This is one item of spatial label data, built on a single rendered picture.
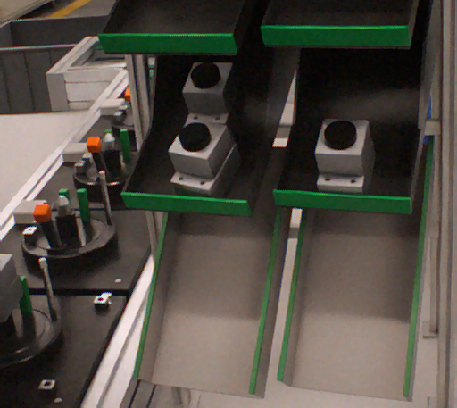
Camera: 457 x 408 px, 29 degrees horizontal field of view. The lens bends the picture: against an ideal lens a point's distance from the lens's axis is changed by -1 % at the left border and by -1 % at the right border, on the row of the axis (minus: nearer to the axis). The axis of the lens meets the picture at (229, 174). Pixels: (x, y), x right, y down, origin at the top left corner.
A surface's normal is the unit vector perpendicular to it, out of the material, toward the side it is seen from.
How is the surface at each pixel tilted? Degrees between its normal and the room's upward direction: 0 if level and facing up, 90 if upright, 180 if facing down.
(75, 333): 0
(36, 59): 90
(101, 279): 0
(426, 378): 0
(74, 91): 90
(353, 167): 115
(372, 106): 25
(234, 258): 45
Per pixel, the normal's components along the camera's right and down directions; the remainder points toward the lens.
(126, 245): -0.09, -0.91
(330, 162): -0.25, 0.75
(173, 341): -0.29, -0.36
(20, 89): -0.15, 0.41
